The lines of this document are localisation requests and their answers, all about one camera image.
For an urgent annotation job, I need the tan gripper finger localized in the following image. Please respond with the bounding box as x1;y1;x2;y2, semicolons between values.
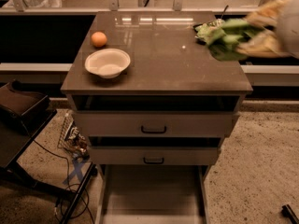
245;0;291;27
235;31;291;58

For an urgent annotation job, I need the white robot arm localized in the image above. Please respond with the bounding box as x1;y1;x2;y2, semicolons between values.
236;0;299;58

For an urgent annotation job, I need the grey drawer cabinet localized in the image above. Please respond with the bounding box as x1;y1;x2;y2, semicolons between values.
60;10;254;224

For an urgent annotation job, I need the top drawer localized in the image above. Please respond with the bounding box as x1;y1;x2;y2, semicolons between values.
70;95;241;138

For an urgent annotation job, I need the middle drawer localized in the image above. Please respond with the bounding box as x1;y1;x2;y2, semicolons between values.
88;137;222;165

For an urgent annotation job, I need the open bottom drawer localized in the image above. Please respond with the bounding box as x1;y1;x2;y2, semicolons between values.
95;165;210;224

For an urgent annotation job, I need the dark brown bag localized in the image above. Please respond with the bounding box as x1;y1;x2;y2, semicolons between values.
0;80;50;124

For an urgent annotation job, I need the black spoon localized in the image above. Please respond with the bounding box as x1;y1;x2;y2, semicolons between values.
193;5;229;30

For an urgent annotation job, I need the white bowl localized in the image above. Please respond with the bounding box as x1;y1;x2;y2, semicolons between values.
85;49;131;78

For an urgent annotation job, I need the orange fruit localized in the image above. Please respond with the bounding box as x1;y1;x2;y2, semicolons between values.
91;32;107;48

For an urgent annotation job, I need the black object on floor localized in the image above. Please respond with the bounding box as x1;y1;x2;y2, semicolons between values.
281;204;299;224

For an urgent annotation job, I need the black side table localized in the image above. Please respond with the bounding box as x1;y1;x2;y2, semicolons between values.
0;109;96;224

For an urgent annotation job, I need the black top drawer handle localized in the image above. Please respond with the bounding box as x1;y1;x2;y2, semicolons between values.
140;126;167;134

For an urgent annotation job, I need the black drawer handle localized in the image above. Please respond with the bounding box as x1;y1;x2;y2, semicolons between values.
140;126;167;134
143;157;164;165

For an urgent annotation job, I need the black middle drawer handle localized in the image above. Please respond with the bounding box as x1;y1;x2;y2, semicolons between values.
143;157;164;165

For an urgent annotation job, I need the wire basket with snacks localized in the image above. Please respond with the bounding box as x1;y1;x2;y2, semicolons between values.
57;111;89;160

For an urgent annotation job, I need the black cable on floor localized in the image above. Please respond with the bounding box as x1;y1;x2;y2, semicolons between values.
21;121;96;224

